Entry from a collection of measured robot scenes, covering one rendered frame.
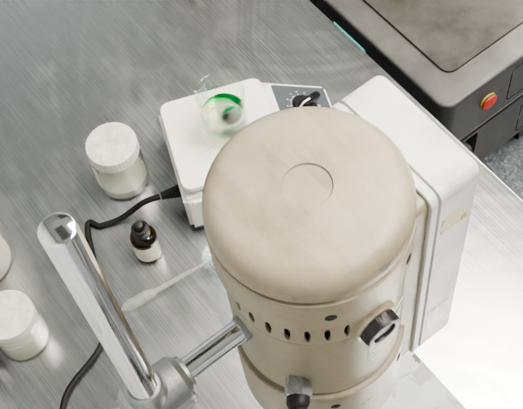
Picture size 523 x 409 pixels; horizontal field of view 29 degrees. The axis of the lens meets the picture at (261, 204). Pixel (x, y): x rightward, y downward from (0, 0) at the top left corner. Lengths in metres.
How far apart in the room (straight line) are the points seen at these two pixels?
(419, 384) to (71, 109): 0.55
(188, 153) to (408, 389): 0.34
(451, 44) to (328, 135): 1.31
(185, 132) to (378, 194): 0.68
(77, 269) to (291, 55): 0.93
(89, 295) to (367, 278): 0.13
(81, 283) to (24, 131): 0.90
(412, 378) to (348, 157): 0.62
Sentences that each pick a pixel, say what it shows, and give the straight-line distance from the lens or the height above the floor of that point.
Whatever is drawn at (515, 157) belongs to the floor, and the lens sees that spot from 2.11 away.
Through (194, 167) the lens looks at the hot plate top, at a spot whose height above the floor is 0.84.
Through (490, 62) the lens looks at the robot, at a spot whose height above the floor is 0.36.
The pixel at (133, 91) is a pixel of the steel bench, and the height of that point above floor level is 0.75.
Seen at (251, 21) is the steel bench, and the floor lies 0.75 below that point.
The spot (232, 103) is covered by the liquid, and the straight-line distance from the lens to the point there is 1.10.
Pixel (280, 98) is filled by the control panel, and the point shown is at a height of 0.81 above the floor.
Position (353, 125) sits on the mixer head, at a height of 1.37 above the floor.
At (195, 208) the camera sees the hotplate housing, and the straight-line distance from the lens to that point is 1.12.
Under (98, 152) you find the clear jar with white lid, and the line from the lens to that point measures 1.15.
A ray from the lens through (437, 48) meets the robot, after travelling 1.78.
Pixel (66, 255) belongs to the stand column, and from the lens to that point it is 0.37.
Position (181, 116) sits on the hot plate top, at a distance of 1.15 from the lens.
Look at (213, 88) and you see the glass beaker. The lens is 1.10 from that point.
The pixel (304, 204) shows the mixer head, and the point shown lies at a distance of 0.47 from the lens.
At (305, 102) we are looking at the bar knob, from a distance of 1.16.
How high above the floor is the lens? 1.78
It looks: 61 degrees down
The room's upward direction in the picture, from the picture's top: 9 degrees counter-clockwise
